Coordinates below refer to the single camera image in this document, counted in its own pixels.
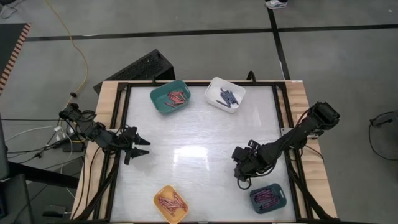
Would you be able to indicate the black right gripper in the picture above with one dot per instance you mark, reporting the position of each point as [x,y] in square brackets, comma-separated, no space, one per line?
[252,160]

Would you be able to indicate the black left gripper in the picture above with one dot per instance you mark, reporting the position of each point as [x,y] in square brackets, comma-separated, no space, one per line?
[129,140]

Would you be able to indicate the red crayon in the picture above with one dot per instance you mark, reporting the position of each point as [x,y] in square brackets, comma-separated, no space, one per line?
[178,95]
[170,104]
[183,96]
[178,99]
[175,92]

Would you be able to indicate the blue crayon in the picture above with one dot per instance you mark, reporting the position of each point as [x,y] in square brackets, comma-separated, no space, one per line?
[224,103]
[234,98]
[223,93]
[225,98]
[231,96]

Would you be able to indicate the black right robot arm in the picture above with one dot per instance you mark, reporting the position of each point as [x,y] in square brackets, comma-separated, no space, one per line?
[295,137]

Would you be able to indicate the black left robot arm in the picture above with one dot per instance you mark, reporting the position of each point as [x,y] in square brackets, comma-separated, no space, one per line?
[93,132]

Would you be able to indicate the teal plastic bin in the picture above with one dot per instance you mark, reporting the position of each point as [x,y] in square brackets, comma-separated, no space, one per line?
[158,102]

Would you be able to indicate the blue-grey plastic bin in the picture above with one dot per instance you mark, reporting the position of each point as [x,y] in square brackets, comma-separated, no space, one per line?
[281,199]

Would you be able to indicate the black power strip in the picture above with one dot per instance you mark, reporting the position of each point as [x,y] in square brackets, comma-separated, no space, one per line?
[73,146]

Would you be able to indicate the yellow plastic bin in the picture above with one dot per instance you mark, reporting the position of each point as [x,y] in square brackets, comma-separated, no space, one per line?
[161,217]

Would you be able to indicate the white plastic bin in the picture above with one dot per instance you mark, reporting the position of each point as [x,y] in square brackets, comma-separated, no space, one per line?
[214,90]

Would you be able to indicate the black perforated metal box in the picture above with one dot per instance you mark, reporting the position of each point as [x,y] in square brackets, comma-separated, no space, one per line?
[140,67]

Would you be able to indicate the white power adapter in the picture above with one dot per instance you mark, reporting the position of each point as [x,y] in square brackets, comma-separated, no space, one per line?
[58,129]

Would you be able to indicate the black clamp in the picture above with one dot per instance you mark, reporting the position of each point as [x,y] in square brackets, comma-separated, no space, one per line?
[250,74]

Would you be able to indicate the black base beam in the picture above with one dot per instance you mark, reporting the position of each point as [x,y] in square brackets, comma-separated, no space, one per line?
[43,175]

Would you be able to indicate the person's foot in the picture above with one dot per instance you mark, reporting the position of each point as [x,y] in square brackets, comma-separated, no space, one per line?
[275,4]

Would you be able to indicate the black mat with orange edge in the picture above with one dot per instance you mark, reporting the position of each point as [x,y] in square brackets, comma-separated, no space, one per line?
[9,43]

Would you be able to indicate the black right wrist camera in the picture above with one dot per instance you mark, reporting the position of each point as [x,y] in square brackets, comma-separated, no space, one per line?
[253,144]

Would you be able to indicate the grey metal bracket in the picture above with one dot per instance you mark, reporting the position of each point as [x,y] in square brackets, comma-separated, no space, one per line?
[284,132]

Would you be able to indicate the black diagonal frame strut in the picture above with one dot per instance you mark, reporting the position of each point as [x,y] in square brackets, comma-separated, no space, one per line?
[99,193]
[306,193]

